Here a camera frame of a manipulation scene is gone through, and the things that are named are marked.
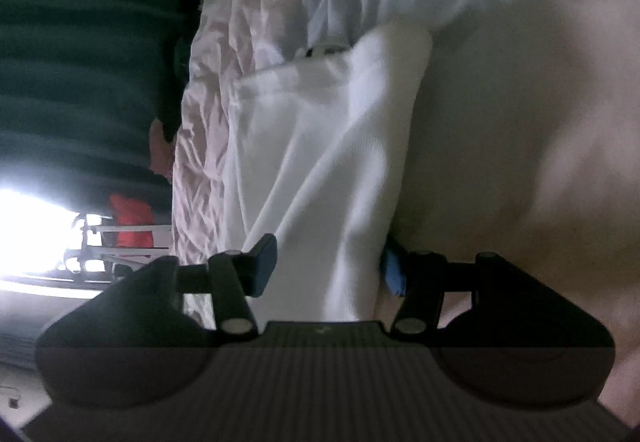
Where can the white quilted bed blanket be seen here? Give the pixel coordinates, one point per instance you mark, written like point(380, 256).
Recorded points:
point(210, 86)

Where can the white exercise machine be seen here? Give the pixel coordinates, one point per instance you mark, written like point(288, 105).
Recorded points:
point(125, 254)

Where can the white pants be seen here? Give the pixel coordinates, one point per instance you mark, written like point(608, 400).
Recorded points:
point(305, 161)

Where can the window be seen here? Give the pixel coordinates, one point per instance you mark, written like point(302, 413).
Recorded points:
point(35, 232)

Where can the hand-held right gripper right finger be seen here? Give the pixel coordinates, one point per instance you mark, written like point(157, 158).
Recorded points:
point(395, 273)

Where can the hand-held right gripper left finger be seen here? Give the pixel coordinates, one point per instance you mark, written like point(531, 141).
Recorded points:
point(264, 266)

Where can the red cloth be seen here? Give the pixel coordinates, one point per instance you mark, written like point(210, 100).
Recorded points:
point(131, 217)

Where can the teal curtain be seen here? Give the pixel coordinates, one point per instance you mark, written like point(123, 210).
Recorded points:
point(75, 46)

